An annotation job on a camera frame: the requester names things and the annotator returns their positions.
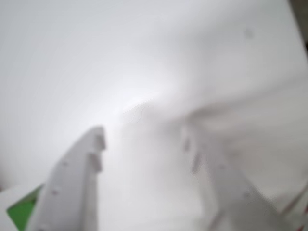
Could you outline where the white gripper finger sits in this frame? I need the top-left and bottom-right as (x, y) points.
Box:
(181, 124), (289, 231)
(26, 125), (107, 231)

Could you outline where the green cube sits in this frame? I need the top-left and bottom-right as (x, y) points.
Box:
(6, 185), (44, 230)

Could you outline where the white cloth backdrop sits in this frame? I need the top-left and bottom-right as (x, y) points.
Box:
(0, 0), (308, 193)

